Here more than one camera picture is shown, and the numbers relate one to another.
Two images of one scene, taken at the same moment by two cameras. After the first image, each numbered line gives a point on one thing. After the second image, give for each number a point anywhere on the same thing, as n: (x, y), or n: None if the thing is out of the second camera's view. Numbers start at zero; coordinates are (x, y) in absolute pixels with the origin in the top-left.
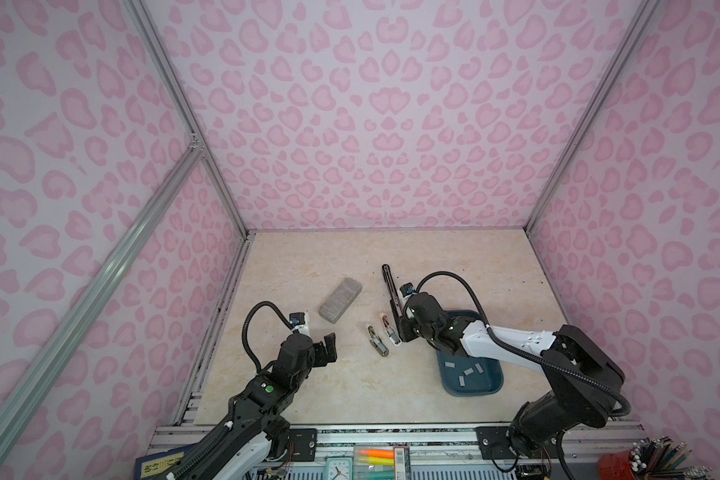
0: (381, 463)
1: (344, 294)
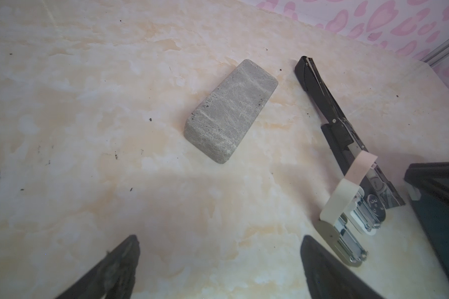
0: None
1: (222, 123)
